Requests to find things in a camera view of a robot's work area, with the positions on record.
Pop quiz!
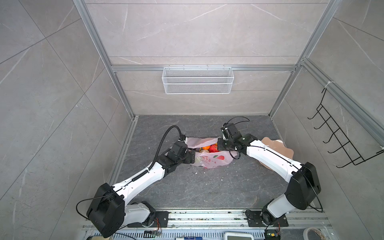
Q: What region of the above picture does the pink plastic bag fruit print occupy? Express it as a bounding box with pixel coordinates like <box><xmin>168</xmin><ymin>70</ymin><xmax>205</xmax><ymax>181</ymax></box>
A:
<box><xmin>186</xmin><ymin>137</ymin><xmax>239</xmax><ymax>169</ymax></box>

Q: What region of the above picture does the pink scalloped plate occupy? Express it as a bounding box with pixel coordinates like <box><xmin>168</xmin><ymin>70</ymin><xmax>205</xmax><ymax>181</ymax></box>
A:
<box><xmin>261</xmin><ymin>137</ymin><xmax>294</xmax><ymax>159</ymax></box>

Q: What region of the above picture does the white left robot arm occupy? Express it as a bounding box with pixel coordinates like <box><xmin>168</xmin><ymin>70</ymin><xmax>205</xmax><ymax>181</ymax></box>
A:
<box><xmin>87</xmin><ymin>142</ymin><xmax>196</xmax><ymax>238</ymax></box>

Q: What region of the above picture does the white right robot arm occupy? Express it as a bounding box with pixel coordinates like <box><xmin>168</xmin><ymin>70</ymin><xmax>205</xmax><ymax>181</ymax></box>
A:
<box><xmin>218</xmin><ymin>134</ymin><xmax>321</xmax><ymax>226</ymax></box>

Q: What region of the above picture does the red fake apple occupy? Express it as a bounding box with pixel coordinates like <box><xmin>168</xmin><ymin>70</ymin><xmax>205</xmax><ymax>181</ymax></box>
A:
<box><xmin>209</xmin><ymin>144</ymin><xmax>219</xmax><ymax>153</ymax></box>

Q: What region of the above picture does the white device at bottom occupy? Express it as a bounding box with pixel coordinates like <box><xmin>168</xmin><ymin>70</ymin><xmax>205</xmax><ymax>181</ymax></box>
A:
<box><xmin>223</xmin><ymin>232</ymin><xmax>254</xmax><ymax>240</ymax></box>

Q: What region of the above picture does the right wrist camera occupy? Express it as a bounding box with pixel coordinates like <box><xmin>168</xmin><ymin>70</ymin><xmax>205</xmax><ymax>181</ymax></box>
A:
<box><xmin>221</xmin><ymin>123</ymin><xmax>242</xmax><ymax>140</ymax></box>

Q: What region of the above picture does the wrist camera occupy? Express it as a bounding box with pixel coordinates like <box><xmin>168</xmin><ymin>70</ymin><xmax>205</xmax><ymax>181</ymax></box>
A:
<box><xmin>179</xmin><ymin>134</ymin><xmax>187</xmax><ymax>142</ymax></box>
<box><xmin>221</xmin><ymin>123</ymin><xmax>242</xmax><ymax>140</ymax></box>

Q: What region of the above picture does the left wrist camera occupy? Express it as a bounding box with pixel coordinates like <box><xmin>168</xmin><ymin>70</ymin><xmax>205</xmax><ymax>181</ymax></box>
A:
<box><xmin>179</xmin><ymin>134</ymin><xmax>187</xmax><ymax>142</ymax></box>

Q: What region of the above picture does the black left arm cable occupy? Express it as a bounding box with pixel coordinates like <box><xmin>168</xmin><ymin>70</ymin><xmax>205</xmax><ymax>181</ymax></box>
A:
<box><xmin>148</xmin><ymin>125</ymin><xmax>185</xmax><ymax>172</ymax></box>

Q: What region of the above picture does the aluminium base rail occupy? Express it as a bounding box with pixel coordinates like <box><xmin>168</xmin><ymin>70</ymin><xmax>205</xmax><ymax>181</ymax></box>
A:
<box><xmin>80</xmin><ymin>209</ymin><xmax>331</xmax><ymax>232</ymax></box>

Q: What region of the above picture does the white wire mesh basket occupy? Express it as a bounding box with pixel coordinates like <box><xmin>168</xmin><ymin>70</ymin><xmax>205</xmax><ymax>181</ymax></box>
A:
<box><xmin>162</xmin><ymin>67</ymin><xmax>235</xmax><ymax>95</ymax></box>

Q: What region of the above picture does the black wire hook rack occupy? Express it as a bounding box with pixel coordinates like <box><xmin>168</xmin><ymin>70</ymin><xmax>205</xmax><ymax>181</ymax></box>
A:
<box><xmin>307</xmin><ymin>88</ymin><xmax>384</xmax><ymax>169</ymax></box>

